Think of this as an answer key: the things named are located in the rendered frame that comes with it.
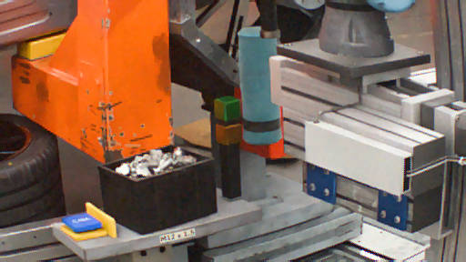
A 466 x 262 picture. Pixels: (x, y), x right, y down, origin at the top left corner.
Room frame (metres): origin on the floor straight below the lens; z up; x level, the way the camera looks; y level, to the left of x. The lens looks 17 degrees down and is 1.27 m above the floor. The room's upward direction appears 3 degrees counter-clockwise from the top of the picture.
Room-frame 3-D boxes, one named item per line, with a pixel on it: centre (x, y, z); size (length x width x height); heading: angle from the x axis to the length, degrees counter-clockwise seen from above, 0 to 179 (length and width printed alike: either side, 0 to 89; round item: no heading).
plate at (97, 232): (2.08, 0.32, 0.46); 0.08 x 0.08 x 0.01; 33
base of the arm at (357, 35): (2.02, -0.24, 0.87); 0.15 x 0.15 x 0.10
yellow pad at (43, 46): (2.82, 0.51, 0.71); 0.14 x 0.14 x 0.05; 33
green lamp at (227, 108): (2.28, 0.01, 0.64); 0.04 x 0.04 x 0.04; 33
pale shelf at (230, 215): (2.18, 0.17, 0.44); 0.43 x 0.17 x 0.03; 123
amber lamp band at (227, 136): (2.28, 0.01, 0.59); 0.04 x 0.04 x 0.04; 33
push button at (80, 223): (2.08, 0.32, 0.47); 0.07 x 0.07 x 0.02; 33
